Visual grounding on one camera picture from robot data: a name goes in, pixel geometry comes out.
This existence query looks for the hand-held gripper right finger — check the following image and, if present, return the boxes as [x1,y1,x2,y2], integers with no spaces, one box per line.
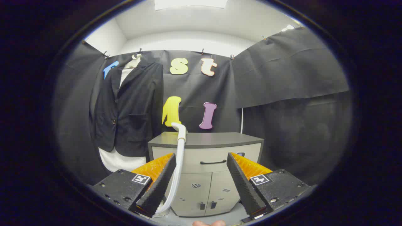
[226,152,311,219]

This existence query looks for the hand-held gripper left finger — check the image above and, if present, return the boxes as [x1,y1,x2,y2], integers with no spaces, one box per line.
[90,153,177,218]

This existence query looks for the white shirt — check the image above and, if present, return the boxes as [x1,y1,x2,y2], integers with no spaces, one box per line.
[98,58,147,173]

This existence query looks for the white garment steamer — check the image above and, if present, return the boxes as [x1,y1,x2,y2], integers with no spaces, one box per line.
[171,122,188,142]

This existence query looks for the black blazer jacket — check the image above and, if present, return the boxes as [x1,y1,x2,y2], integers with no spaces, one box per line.
[89,57,164,157]

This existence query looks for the white clothes hanger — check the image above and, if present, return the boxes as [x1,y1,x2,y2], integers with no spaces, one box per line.
[124,53,142,69]

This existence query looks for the grey cabinet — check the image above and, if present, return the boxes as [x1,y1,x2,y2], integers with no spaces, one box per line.
[148,131,264,218]

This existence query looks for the black backdrop cloth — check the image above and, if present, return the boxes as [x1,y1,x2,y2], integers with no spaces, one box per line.
[52,27,352,186]

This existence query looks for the long ceiling light panel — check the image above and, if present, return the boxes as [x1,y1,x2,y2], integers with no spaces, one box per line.
[154,0,228,11]

